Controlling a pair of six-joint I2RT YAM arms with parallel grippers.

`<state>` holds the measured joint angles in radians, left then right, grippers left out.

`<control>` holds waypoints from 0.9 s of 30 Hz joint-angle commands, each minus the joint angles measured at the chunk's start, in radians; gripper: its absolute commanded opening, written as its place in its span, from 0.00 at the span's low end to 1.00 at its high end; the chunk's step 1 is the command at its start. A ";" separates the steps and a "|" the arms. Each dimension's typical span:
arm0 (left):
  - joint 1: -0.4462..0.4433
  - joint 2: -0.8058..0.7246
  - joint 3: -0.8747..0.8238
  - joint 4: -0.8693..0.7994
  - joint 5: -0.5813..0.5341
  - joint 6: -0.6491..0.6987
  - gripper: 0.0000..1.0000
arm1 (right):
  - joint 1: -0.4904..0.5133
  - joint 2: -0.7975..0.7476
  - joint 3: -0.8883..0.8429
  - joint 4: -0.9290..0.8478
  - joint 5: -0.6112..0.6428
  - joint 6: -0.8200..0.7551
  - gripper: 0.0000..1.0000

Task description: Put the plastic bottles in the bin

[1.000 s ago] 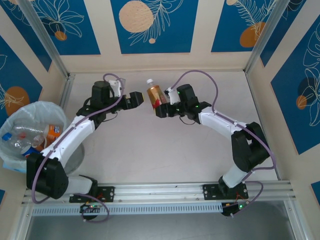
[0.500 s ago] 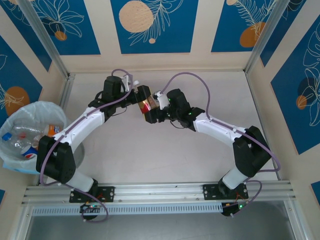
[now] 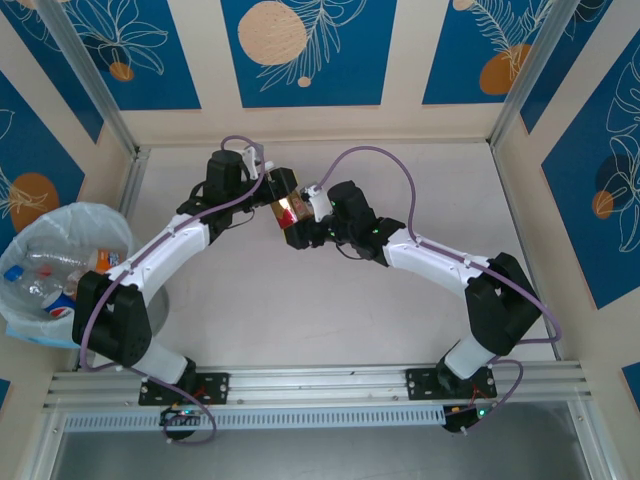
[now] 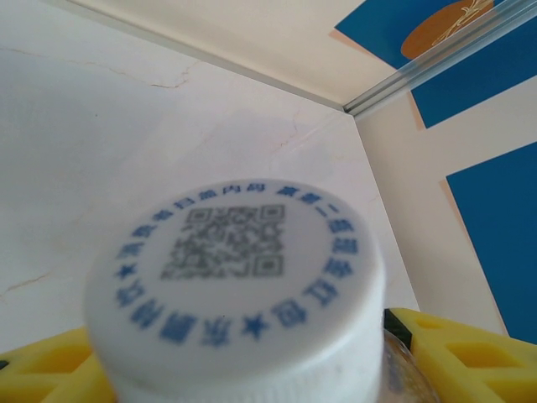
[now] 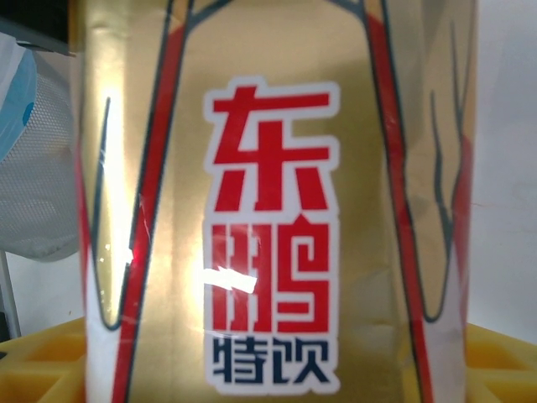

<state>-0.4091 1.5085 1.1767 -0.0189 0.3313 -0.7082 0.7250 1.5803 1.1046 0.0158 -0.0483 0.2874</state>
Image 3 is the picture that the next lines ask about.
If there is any amber tea bottle red label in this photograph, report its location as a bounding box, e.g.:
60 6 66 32
267 185 315 232

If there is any clear bottle orange label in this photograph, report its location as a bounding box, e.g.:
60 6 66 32
22 246 124 275

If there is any clear Pepsi bottle blue cap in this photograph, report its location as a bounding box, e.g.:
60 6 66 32
42 292 79 321

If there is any clear ribbed bottle pale cap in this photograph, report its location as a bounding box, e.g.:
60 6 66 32
2 264 54 301

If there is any bin with white bag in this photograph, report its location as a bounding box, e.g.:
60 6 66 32
0 201 171 351

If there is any left controller board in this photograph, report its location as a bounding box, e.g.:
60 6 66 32
159 405 204 429

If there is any controller board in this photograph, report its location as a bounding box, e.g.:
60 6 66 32
442 403 501 434
159 405 204 429

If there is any steel panel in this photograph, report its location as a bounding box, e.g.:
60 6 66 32
49 429 591 480

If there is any right controller board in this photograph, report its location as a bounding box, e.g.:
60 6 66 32
442 403 501 434

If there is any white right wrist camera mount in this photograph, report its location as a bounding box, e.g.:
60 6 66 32
302 183 332 222

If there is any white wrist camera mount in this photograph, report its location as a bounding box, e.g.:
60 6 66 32
239 144 275 181
302 183 332 222

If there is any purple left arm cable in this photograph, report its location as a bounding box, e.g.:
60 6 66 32
78 135 266 446

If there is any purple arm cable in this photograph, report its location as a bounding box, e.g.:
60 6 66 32
319 144 564 436
78 135 266 446

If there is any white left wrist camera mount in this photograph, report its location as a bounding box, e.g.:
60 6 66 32
239 144 275 181

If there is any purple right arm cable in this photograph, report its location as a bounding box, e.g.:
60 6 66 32
319 144 564 436

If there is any aluminium side rail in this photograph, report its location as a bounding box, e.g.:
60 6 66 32
74 146 151 372
489 144 565 362

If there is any aluminium mounting rail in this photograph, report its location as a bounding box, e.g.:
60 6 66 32
42 362 594 411

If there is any aluminium frame post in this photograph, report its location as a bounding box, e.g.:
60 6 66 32
34 0 151 161
487 0 614 151

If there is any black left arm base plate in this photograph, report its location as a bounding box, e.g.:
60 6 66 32
138 370 231 407

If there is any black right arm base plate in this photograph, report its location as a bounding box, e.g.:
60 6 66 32
403 367 499 402

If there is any grey slotted cable duct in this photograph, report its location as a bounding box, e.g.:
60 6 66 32
62 403 449 434

